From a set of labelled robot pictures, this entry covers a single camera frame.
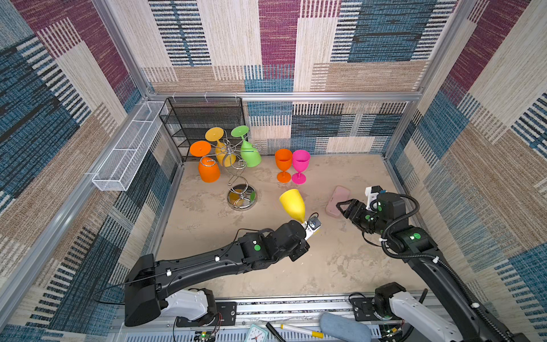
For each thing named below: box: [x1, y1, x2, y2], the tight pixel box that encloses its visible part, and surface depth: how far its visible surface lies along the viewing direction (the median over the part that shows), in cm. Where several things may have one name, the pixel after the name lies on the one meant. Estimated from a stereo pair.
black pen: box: [265, 322, 287, 342], surface depth 71 cm
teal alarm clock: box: [244, 323, 269, 342], surface depth 70 cm
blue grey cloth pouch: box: [319, 312, 373, 342], surface depth 70 cm
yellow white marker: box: [279, 324, 325, 339], surface depth 71 cm
